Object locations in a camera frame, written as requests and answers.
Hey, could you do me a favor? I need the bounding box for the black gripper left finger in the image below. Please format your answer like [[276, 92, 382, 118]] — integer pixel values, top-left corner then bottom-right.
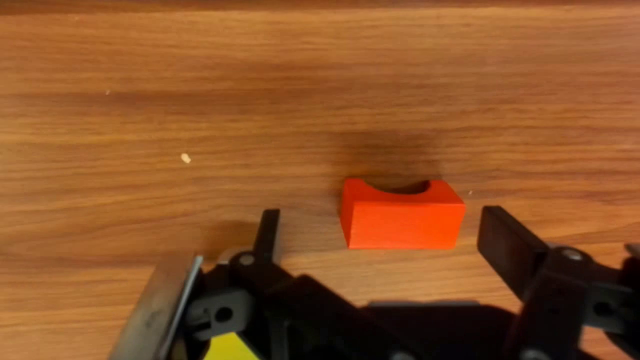
[[228, 208, 377, 360]]

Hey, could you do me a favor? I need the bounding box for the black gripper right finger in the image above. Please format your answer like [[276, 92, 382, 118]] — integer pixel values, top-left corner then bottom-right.
[[477, 204, 640, 360]]

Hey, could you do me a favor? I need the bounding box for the orange arch block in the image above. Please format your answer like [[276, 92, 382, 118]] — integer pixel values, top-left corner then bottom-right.
[[337, 175, 469, 251]]

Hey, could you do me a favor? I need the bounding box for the metal camera mount plate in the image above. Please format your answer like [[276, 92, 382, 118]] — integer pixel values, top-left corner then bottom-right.
[[109, 250, 206, 360]]

